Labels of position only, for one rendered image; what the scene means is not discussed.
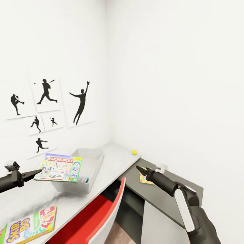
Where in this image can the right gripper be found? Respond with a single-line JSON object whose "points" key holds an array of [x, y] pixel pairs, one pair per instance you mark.
{"points": [[156, 177]]}

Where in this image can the desk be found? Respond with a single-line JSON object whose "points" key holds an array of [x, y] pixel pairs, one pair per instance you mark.
{"points": [[148, 214]]}

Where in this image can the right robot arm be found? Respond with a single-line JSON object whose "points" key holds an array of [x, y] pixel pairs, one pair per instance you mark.
{"points": [[199, 228]]}

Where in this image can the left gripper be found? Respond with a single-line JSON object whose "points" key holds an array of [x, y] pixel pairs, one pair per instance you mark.
{"points": [[16, 179]]}

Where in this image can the jigsaw puzzle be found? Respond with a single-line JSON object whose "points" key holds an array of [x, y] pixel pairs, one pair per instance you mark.
{"points": [[143, 179]]}

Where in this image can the board game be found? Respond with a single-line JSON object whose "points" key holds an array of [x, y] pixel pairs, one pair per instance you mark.
{"points": [[59, 168], [29, 228], [82, 179]]}

